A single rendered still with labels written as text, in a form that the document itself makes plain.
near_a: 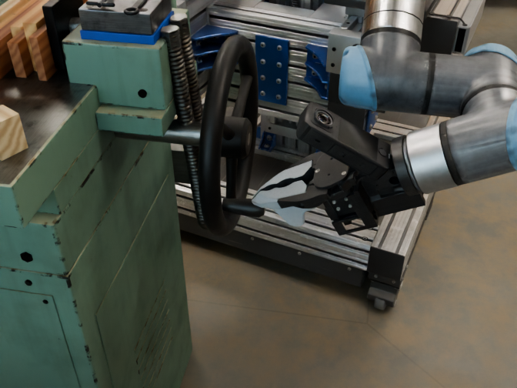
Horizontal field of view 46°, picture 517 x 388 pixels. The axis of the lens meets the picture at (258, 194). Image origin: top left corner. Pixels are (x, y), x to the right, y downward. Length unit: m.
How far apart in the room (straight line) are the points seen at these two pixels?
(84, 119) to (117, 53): 0.10
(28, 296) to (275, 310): 0.94
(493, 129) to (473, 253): 1.32
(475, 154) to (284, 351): 1.05
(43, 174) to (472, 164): 0.48
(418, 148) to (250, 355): 1.03
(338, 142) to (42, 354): 0.57
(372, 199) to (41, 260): 0.43
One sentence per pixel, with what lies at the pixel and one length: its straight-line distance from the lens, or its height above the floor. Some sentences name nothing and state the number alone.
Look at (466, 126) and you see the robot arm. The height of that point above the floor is 0.95.
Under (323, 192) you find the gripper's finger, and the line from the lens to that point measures 0.72.
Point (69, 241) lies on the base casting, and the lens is 0.84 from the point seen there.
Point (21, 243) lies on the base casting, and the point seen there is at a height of 0.76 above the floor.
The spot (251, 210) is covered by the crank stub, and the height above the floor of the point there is 0.78.
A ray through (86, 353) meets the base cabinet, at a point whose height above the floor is 0.55.
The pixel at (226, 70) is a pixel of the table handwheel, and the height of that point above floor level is 0.94.
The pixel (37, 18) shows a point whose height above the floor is 0.97.
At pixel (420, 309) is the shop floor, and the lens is 1.77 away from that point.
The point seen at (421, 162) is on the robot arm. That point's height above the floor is 0.91.
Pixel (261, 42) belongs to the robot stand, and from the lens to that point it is 1.53.
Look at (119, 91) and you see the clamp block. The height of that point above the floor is 0.89.
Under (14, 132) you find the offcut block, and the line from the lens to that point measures 0.74.
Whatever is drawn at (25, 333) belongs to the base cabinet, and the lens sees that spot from 0.98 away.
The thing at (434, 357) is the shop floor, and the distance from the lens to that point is 1.68.
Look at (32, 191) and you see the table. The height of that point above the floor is 0.87.
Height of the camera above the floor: 1.29
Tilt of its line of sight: 38 degrees down
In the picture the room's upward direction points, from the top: straight up
